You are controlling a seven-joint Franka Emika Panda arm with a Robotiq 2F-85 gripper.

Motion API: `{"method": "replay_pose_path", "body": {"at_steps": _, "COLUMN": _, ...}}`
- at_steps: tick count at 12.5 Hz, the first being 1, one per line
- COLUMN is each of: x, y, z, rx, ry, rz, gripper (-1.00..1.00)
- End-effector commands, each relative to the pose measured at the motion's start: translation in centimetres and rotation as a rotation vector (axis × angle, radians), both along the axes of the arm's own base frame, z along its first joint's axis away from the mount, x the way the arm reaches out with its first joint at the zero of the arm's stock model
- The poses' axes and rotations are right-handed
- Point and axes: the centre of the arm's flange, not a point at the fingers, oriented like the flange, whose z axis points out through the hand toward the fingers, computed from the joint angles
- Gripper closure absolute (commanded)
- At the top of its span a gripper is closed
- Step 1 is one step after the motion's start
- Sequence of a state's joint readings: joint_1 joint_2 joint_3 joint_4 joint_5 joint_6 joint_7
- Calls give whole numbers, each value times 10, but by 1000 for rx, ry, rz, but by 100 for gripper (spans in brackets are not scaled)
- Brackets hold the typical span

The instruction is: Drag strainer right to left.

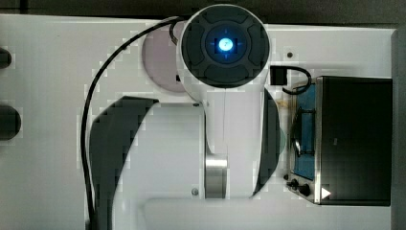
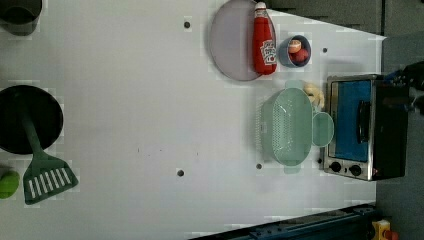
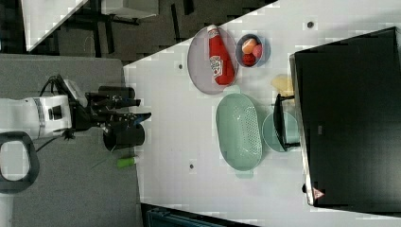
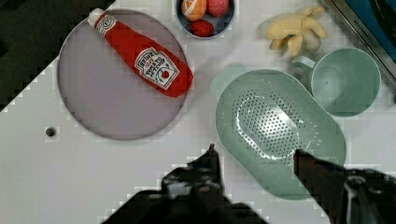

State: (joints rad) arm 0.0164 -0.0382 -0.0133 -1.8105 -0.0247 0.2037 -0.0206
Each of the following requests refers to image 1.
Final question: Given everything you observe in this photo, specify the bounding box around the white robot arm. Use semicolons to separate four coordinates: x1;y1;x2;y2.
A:
80;4;280;230

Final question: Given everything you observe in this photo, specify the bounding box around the grey round plate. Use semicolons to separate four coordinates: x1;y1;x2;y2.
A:
142;25;185;93

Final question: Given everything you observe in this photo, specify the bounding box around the light green mug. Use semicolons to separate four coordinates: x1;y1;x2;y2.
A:
279;128;286;154

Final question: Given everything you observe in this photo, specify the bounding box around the black toaster oven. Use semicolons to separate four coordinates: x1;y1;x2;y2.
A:
284;76;393;206

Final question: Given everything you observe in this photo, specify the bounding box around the black frying pan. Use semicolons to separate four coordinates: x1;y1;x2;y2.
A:
0;105;21;141

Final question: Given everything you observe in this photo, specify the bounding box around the black pot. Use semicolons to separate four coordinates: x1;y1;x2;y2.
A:
0;48;12;69

